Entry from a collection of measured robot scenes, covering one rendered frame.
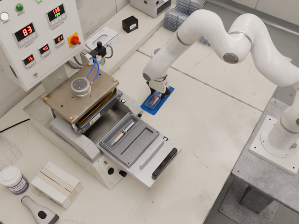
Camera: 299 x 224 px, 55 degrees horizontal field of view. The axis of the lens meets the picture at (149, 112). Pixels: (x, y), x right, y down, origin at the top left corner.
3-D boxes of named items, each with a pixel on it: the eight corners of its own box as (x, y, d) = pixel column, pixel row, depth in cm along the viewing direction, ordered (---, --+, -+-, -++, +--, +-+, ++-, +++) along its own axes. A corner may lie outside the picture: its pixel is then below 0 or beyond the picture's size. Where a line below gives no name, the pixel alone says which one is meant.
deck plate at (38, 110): (22, 109, 137) (22, 108, 136) (76, 68, 153) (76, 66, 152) (91, 166, 121) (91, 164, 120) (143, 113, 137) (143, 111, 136)
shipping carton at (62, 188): (35, 189, 133) (29, 182, 125) (55, 167, 139) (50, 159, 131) (65, 212, 127) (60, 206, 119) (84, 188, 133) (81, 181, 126)
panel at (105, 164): (113, 187, 133) (96, 161, 122) (153, 142, 147) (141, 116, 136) (116, 189, 132) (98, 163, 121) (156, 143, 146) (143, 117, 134)
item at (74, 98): (38, 104, 127) (28, 85, 116) (88, 64, 141) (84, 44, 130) (76, 134, 119) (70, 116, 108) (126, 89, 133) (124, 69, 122)
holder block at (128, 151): (99, 145, 121) (98, 142, 119) (130, 115, 130) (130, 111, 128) (129, 168, 116) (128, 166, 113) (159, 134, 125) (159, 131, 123)
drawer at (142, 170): (95, 149, 124) (93, 140, 118) (129, 116, 135) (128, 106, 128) (149, 190, 114) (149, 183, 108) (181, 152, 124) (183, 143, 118)
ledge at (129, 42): (65, 62, 179) (63, 57, 175) (142, -3, 219) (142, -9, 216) (103, 83, 170) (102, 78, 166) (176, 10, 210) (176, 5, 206)
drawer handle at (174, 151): (151, 177, 113) (151, 173, 110) (173, 150, 120) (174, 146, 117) (155, 180, 113) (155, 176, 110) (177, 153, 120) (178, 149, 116)
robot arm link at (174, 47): (180, 59, 113) (149, 87, 139) (200, 36, 121) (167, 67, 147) (163, 42, 112) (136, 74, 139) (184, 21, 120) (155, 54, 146)
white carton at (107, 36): (81, 54, 177) (79, 45, 171) (106, 34, 187) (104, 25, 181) (96, 62, 173) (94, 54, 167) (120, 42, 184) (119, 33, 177)
